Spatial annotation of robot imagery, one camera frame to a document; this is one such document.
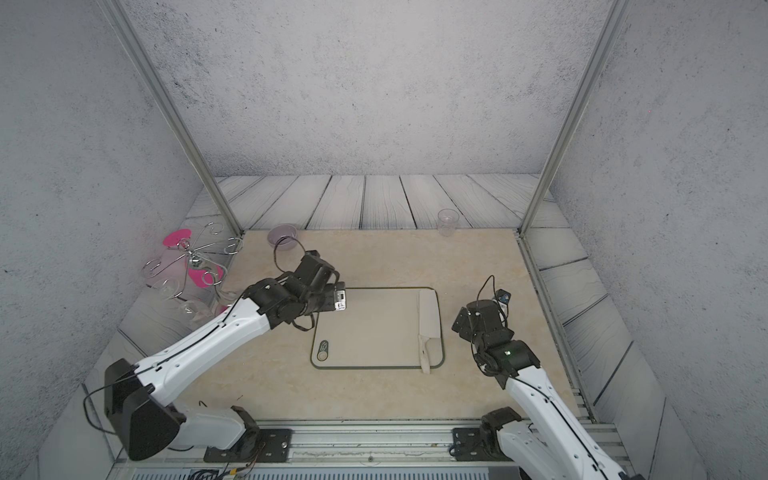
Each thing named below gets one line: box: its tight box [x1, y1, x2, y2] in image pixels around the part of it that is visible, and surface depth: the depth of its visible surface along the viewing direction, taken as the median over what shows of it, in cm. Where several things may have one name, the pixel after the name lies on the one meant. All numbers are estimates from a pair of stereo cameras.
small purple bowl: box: [267, 223, 299, 251], surface depth 117 cm
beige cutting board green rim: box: [310, 287, 444, 369], surface depth 91 cm
